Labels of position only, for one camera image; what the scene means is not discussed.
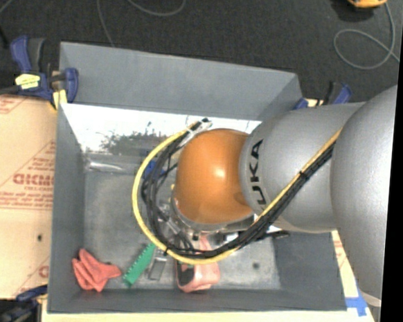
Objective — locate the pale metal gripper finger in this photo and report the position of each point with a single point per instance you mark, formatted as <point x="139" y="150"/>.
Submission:
<point x="162" y="270"/>
<point x="152" y="269"/>

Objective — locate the green toothed bar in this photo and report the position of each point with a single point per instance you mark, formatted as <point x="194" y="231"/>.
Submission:
<point x="139" y="264"/>

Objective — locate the salmon red cloth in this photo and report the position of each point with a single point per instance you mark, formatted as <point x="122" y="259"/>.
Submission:
<point x="92" y="271"/>

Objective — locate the small blue object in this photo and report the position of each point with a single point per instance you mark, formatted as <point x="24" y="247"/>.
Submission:
<point x="149" y="170"/>

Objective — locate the grey metal bin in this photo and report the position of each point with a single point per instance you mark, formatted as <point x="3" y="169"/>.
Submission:
<point x="166" y="84"/>

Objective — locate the brown cardboard board, red print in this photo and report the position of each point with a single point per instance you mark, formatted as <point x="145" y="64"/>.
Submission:
<point x="18" y="191"/>

